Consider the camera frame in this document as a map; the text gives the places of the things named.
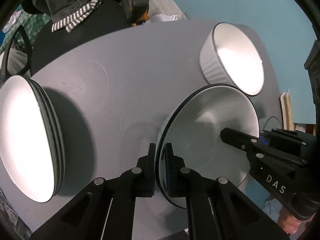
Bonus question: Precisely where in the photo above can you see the white bowl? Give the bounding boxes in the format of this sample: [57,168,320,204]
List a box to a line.
[155,84,259,209]
[199,23,265,96]

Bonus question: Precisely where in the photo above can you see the white plate stack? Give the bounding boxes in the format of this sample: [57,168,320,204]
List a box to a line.
[1,75,65,203]

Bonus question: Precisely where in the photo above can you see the right human hand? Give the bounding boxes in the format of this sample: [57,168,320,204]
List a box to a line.
[277,207,305,235]

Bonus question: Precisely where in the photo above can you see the white cloth behind table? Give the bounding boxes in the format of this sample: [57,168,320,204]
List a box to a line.
[146,14,180,24]

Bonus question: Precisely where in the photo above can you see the black office chair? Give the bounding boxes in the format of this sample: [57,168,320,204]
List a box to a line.
[1,0,149,82]

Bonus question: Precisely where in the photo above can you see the green patterned blanket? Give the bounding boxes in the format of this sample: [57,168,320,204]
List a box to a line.
[1,5,50,53]

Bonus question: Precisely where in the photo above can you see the wooden board by wall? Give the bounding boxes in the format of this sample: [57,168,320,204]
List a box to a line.
[279,92,295,131]

